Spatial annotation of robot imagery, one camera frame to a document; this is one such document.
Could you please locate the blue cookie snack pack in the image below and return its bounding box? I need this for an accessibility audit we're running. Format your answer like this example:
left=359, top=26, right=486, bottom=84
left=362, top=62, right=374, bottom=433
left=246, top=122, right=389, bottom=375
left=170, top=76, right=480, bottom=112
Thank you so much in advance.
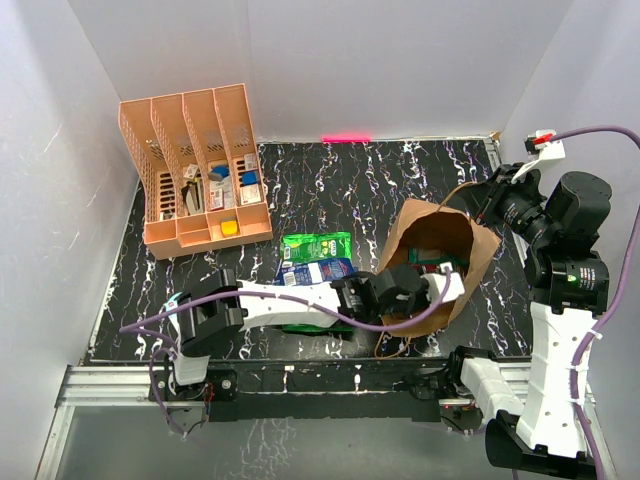
left=274, top=262, right=324, bottom=287

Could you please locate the teal red snack bag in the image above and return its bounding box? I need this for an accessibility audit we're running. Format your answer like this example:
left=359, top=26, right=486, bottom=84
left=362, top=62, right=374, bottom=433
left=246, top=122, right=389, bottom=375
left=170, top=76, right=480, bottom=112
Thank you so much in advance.
left=408, top=247, right=469, bottom=269

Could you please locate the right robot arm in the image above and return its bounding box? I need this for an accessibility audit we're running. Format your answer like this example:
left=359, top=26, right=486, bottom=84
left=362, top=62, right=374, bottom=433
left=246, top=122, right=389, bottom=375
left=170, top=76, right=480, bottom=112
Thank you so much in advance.
left=445, top=163, right=612, bottom=479

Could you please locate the brown paper bag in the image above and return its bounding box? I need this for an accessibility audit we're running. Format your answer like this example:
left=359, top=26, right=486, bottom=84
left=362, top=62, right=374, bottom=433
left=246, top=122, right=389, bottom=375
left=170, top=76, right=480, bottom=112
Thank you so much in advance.
left=374, top=198, right=501, bottom=359

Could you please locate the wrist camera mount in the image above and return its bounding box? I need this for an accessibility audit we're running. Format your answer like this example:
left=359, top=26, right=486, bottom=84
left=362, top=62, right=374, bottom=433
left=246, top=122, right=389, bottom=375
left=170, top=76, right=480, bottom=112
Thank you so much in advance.
left=511, top=129, right=566, bottom=184
left=421, top=262, right=465, bottom=304

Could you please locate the black stapler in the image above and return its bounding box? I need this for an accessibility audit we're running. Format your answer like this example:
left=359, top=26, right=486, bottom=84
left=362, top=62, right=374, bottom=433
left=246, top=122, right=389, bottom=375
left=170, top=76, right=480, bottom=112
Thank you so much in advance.
left=181, top=181, right=204, bottom=215

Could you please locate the red white label box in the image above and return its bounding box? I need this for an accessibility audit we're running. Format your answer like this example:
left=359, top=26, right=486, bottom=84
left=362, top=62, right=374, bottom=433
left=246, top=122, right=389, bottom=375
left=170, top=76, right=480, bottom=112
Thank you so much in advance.
left=209, top=180, right=225, bottom=211

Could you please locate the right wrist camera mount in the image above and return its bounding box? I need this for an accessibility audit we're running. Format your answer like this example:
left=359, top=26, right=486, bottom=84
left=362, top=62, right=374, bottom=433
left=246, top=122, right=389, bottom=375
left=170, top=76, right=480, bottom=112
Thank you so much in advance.
left=511, top=129, right=566, bottom=184

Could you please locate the white red small box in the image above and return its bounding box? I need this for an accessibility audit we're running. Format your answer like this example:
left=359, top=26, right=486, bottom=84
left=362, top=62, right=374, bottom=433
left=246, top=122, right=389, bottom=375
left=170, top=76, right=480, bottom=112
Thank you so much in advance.
left=240, top=184, right=263, bottom=206

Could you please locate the pink tape strip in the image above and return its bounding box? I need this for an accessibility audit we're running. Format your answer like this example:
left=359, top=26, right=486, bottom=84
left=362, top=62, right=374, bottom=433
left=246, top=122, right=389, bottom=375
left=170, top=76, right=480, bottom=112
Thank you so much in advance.
left=321, top=132, right=371, bottom=144

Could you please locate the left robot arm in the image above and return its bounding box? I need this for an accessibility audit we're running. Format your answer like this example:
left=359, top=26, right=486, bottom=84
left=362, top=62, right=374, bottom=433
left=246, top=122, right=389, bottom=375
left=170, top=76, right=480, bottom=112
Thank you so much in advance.
left=171, top=266, right=443, bottom=399

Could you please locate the dark blue spicy chips bag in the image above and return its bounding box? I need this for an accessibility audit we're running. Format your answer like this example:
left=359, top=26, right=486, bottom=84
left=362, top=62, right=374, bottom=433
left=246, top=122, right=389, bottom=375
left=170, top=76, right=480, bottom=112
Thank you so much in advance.
left=316, top=258, right=355, bottom=282

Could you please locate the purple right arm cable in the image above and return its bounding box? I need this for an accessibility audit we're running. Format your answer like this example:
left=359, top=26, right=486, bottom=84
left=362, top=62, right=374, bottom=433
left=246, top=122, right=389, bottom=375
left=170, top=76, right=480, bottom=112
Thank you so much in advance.
left=509, top=124, right=640, bottom=480

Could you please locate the yellow sticky note block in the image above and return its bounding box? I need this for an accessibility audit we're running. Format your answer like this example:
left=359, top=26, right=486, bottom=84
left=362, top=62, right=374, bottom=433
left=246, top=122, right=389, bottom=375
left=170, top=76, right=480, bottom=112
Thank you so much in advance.
left=220, top=219, right=239, bottom=237

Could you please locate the green chips bag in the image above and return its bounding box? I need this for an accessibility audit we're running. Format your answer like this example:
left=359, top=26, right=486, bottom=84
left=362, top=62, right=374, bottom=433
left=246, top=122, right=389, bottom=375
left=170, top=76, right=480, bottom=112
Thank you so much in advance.
left=279, top=231, right=357, bottom=336

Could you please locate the blue eraser box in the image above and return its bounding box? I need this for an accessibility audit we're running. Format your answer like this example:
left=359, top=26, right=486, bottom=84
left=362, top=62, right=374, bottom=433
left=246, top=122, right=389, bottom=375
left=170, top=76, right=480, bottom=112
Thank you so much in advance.
left=241, top=171, right=259, bottom=186

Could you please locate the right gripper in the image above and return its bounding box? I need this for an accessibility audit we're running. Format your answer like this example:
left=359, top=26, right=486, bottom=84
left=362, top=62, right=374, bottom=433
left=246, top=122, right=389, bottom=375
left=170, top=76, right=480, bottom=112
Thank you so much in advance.
left=456, top=163, right=557, bottom=246

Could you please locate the aluminium front rail frame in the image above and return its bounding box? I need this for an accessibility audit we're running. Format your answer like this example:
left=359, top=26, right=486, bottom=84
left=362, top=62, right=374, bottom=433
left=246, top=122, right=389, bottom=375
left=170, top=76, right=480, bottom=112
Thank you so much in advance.
left=34, top=144, right=616, bottom=480

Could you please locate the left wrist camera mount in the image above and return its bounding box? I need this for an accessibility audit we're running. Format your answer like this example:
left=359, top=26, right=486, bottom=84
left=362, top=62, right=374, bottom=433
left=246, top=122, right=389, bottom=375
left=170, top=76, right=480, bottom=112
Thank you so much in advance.
left=421, top=262, right=465, bottom=304

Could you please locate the light blue packaged tool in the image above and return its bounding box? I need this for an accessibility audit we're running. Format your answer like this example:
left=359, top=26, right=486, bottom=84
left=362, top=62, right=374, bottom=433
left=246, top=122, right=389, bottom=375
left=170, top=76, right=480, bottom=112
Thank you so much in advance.
left=164, top=292, right=181, bottom=333

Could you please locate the peach desk file organizer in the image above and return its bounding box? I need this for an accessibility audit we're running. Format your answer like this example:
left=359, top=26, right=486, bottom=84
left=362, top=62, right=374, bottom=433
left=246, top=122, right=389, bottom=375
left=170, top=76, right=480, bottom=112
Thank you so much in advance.
left=118, top=84, right=273, bottom=260

